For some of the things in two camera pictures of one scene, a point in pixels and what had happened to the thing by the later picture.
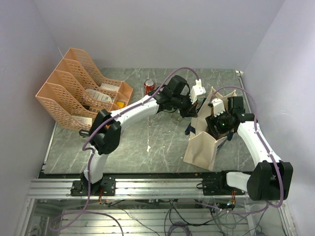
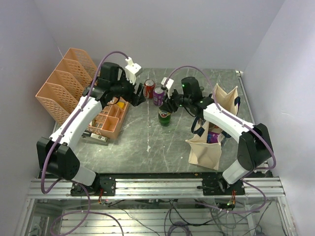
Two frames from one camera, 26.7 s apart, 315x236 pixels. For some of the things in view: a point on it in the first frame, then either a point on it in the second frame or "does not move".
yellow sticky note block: [121, 104] does not move
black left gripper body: [184, 104] to [125, 89]
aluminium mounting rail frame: [183, 189] does not move
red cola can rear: [148, 85] does not move
